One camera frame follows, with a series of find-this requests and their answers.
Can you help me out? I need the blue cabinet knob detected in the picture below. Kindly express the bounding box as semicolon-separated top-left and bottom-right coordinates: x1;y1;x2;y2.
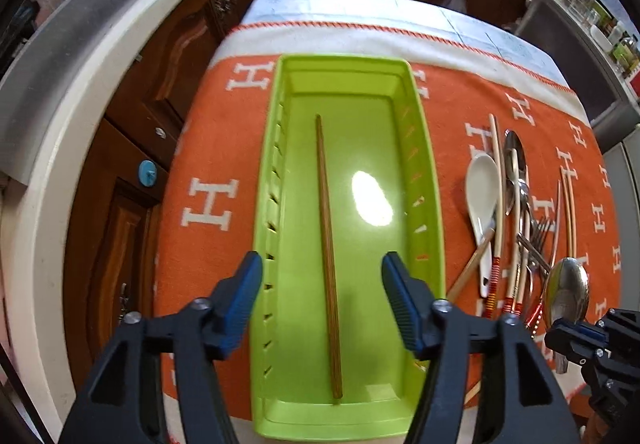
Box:
138;159;157;187

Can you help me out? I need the beige chopstick red striped end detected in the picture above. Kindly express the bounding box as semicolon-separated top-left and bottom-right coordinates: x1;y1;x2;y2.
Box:
483;115;504;319

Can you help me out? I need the large steel spoon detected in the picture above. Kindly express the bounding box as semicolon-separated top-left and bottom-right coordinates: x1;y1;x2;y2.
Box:
503;130;529;214

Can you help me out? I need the steel fork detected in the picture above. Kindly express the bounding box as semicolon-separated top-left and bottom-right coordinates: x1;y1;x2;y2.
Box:
516;216;553;274

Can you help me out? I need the small steel spoon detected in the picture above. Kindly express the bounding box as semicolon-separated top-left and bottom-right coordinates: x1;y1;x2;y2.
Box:
514;179;532;316

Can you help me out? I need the dark brown wooden chopstick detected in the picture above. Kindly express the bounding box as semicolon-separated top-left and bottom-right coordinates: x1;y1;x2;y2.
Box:
314;115;343;401

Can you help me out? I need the white ceramic soup spoon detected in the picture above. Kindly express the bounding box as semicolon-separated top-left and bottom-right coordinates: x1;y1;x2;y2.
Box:
464;152;501;299

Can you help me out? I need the orange H-pattern blanket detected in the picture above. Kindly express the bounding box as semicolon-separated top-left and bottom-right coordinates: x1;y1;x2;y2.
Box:
155;18;623;439

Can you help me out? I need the green plastic utensil tray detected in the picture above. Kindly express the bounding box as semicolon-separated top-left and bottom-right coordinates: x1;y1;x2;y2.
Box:
250;55;446;442

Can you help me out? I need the steel range hood panel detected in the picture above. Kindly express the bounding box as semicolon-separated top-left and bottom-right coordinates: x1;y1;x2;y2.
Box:
1;0;130;185

